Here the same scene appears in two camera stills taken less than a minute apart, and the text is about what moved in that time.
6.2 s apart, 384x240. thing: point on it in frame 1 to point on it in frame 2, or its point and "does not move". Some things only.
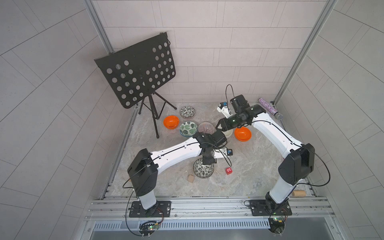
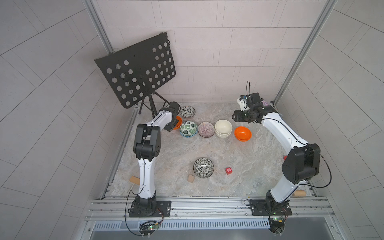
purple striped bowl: x=206 y=127 does not move
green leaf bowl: x=188 y=129 does not move
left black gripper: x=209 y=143 to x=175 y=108
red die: x=228 y=170 does not move
